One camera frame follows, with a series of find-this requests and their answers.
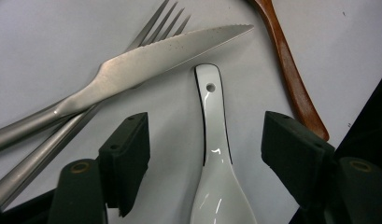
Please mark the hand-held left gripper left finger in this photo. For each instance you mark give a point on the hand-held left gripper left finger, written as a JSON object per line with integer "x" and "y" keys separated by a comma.
{"x": 126, "y": 161}

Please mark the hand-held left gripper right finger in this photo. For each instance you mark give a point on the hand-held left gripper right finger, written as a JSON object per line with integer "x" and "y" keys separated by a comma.
{"x": 297, "y": 158}

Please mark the white ceramic spoon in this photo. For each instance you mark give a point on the white ceramic spoon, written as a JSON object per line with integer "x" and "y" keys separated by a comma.
{"x": 219, "y": 193}

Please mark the steel fork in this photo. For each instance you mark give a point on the steel fork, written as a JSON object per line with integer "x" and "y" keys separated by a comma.
{"x": 39, "y": 155}

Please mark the brown wooden spoon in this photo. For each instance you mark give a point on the brown wooden spoon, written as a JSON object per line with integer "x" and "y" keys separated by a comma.
{"x": 288, "y": 68}

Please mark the steel table knife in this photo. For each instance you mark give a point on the steel table knife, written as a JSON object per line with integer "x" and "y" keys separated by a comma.
{"x": 148, "y": 59}

